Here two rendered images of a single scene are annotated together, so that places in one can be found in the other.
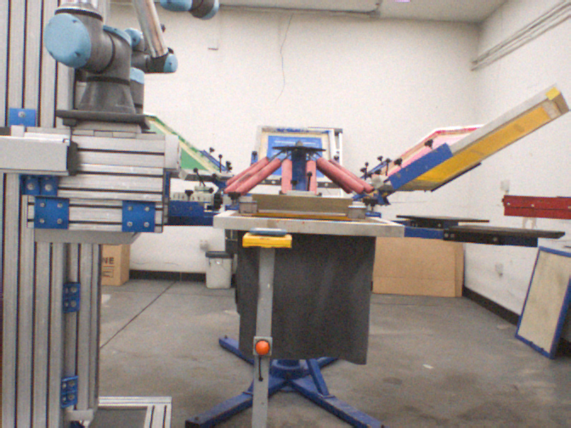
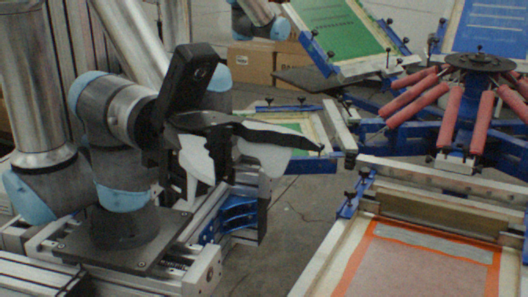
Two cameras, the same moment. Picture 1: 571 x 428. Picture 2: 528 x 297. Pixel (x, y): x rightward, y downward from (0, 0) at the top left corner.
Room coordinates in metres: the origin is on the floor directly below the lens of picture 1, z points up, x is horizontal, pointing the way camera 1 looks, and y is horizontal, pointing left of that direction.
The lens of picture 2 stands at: (0.96, -0.18, 1.89)
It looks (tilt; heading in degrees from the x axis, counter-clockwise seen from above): 26 degrees down; 27
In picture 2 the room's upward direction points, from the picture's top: straight up
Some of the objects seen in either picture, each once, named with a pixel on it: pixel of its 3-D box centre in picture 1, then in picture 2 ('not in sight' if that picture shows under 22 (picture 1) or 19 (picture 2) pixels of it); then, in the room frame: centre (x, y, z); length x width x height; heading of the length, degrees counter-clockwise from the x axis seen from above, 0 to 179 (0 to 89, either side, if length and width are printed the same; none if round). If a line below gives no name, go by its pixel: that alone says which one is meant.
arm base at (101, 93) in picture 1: (107, 98); (122, 210); (1.63, 0.50, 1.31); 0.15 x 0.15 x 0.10
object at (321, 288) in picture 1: (303, 297); not in sight; (1.90, -0.07, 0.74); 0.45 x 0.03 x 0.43; 91
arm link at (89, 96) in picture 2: not in sight; (110, 105); (1.42, 0.29, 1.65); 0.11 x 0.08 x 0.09; 74
